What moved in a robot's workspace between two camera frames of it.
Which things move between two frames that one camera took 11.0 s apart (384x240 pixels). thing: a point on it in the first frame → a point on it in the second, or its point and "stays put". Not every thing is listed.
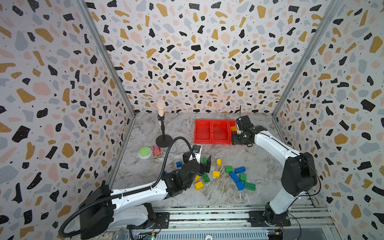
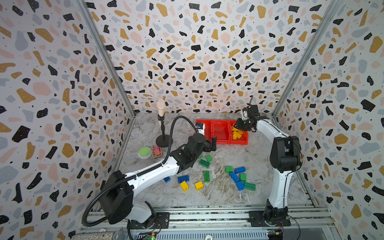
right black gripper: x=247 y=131 → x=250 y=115
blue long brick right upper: x=239 y=170 stays put
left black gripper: x=208 y=165 → x=208 y=144
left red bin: x=203 y=131 stays put
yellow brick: x=199 y=185 stays put
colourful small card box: x=157 y=151 stays put
